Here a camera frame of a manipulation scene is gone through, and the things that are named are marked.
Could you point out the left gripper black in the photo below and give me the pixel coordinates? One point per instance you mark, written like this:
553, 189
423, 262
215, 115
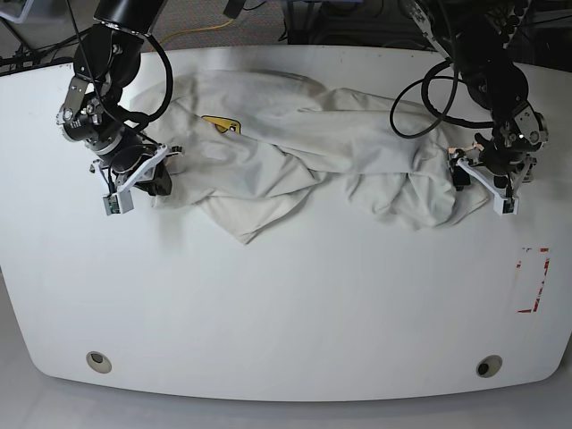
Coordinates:
500, 155

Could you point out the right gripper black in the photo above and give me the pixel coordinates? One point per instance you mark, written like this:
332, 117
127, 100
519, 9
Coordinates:
128, 157

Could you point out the white printed T-shirt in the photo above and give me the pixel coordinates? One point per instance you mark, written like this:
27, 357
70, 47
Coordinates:
254, 144

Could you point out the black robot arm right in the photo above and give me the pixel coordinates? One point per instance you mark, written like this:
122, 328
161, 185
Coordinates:
106, 61

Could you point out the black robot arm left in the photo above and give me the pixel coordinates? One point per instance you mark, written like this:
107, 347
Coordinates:
487, 58

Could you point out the red tape rectangle marking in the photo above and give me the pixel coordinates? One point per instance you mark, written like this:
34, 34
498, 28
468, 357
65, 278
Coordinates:
530, 276

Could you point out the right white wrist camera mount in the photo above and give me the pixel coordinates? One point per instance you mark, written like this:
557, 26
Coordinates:
117, 198

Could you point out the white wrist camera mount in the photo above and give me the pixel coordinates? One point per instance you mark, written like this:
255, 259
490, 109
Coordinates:
117, 198
502, 188

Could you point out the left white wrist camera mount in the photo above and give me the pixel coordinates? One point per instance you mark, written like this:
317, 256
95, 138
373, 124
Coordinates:
502, 188

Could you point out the left table cable grommet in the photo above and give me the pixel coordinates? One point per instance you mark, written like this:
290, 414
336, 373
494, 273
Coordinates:
99, 362

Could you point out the table cable grommet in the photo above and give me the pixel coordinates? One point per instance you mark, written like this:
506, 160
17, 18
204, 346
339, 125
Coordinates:
489, 366
99, 362

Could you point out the right table cable grommet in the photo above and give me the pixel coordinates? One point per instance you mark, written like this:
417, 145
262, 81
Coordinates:
489, 366

